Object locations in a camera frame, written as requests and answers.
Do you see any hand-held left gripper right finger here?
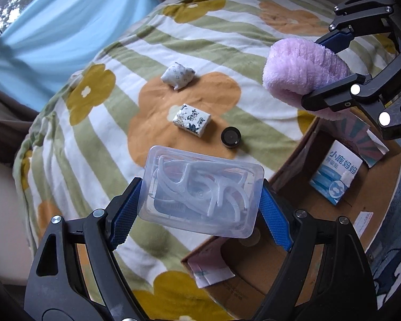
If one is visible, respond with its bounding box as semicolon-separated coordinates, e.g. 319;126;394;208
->
259;178;379;321

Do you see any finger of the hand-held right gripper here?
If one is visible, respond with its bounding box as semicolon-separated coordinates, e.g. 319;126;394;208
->
315;0;399;56
302;40;401;141

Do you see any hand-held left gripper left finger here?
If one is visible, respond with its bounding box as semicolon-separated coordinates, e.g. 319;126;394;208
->
24;177;144;321

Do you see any cardboard box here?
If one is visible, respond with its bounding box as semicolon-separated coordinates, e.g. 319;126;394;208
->
180;112;401;321

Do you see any pink fluffy cloth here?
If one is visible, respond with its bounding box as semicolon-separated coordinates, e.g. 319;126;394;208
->
262;38;353;121

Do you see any clear plastic floss pick box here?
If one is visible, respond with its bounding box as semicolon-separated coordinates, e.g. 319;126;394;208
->
136;145;265;239

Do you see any teal striped packet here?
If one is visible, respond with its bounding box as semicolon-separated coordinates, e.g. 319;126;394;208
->
327;114;390;169

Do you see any blue and white carton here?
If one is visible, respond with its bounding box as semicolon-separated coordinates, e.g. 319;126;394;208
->
309;140;363;207

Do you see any round black cap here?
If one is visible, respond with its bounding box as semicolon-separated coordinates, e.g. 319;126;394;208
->
221;127;243;151

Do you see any dark floral tissue packet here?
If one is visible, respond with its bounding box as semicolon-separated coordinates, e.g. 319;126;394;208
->
170;103;212;139

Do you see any flower print striped blanket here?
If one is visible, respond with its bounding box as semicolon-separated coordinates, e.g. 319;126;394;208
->
11;0;401;321

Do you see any blue patterned rug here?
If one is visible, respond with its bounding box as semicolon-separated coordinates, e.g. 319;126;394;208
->
366;152;401;312

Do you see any white small-flower tissue packet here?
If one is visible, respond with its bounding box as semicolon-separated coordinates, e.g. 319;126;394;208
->
160;62;196;91

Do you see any brown curtain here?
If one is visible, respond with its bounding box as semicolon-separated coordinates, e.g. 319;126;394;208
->
0;85;42;168

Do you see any light blue curtain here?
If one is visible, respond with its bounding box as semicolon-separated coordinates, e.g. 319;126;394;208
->
0;0;169;112

